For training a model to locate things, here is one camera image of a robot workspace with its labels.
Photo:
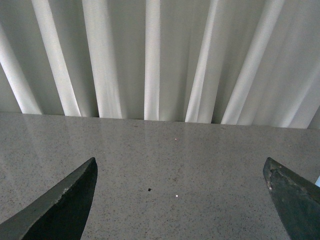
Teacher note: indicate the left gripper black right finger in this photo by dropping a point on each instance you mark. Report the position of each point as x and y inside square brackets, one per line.
[297, 200]

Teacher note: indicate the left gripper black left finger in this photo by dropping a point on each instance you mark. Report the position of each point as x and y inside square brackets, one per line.
[59, 214]

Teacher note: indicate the blue plastic cup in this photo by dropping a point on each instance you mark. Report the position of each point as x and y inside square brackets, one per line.
[317, 183]

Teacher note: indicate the white curtain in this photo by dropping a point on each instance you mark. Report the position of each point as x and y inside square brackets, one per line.
[230, 62]

